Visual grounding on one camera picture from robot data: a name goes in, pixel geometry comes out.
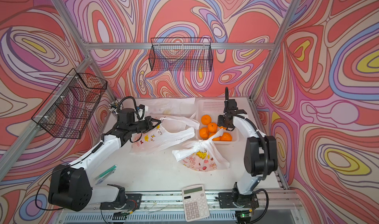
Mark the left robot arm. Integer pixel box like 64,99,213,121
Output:
48,108,161,212

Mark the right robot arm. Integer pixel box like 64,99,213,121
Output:
218,98,278,208

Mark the corner orange at left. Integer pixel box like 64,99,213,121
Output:
209,133,221,141

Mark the left orange in basket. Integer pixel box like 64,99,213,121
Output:
199,127,209,140

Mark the orange in basket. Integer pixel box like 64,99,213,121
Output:
207,122,218,133
199,127,209,140

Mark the bottom edge orange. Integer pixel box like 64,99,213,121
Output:
220,132,233,142

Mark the metal pen cup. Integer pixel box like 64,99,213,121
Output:
108,100,122,116

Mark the black wire basket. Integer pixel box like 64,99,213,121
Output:
149,37,213,72
31,69,108,139

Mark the white plastic basket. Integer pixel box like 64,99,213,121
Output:
195,99,239,145

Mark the pink desk calculator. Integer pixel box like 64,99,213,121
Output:
182,184,210,222

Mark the black wire basket rear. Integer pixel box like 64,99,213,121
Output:
149,37,213,72

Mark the black wire basket left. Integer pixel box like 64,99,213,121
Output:
31,69,108,139

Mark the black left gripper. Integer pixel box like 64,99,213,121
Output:
128,117,161,136

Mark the white printed plastic bag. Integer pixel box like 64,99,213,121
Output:
172,130,230,172

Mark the centre orange in basket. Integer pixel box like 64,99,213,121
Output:
207,122,218,133

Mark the green pen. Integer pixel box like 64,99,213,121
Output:
95,165,117,185

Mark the orange behind top orange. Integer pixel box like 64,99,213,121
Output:
201,115,212,125

